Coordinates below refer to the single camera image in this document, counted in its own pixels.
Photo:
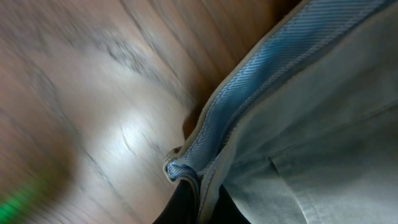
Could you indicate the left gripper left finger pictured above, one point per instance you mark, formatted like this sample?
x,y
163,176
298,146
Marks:
x,y
182,206

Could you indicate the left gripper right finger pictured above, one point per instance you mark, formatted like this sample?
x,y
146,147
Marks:
x,y
226,211

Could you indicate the khaki shorts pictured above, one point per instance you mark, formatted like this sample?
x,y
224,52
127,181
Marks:
x,y
304,129

